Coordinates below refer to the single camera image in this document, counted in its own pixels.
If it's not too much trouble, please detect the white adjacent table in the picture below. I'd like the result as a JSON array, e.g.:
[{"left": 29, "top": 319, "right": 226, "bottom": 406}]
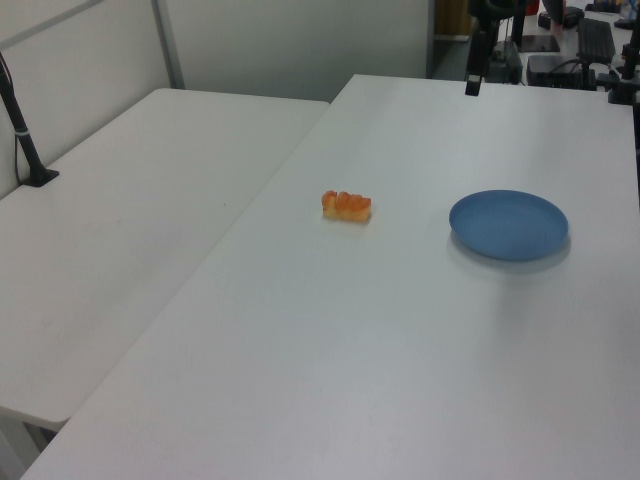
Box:
[{"left": 0, "top": 87, "right": 331, "bottom": 480}]

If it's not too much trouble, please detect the orange-brown bread loaf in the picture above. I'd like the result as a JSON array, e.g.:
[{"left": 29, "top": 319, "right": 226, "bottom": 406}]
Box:
[{"left": 320, "top": 189, "right": 374, "bottom": 224}]

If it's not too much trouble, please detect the black electronics box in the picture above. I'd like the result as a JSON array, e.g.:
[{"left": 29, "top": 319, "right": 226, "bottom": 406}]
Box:
[{"left": 526, "top": 53, "right": 599, "bottom": 90}]

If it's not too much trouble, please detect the black camera stand pole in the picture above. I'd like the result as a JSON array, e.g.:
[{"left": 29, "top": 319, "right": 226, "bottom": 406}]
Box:
[{"left": 0, "top": 49, "right": 61, "bottom": 189}]

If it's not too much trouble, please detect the black camera stand clamp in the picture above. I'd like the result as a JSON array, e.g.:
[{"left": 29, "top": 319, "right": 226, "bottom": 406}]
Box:
[{"left": 606, "top": 42, "right": 640, "bottom": 107}]

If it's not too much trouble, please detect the grey partition frame post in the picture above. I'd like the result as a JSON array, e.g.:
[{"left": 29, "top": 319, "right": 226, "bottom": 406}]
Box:
[{"left": 151, "top": 0, "right": 187, "bottom": 92}]

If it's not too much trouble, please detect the blue round plate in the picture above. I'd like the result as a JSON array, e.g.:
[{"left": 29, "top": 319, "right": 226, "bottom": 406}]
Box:
[{"left": 448, "top": 189, "right": 571, "bottom": 263}]

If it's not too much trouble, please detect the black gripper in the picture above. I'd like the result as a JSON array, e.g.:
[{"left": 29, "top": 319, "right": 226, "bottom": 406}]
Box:
[{"left": 464, "top": 0, "right": 527, "bottom": 97}]

